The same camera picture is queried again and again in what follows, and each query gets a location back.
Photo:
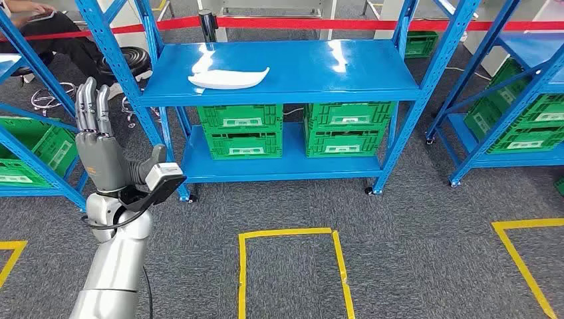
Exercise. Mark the tablet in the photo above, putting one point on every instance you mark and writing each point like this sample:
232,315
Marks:
42,16

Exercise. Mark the yellow floor tape rectangle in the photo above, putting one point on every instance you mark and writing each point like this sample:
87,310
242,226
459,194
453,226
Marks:
241,273
13,244
528,223

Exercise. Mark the blue metal shelf rack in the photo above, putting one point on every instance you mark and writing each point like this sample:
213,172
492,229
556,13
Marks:
528,48
286,66
26,192

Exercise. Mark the black stanchion post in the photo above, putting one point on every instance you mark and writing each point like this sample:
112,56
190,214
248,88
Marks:
207,24

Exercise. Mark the white desk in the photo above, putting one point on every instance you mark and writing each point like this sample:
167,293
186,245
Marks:
387,9
328,9

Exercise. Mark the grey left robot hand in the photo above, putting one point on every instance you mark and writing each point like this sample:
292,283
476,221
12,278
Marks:
103,158

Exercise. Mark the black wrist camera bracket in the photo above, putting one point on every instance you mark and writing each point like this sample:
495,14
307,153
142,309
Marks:
154,193

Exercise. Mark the red barrier belt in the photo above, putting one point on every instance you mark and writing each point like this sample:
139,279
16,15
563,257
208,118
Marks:
308,23
176,23

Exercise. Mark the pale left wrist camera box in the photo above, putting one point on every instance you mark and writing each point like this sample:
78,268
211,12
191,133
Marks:
163,174

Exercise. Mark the white curved plastic part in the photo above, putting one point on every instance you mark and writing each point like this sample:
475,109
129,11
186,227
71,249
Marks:
224,79

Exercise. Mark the black round stool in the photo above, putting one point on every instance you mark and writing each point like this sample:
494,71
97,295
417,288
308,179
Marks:
22,70
128,59

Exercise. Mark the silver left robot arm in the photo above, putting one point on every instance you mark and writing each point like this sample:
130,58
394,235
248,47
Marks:
114,264

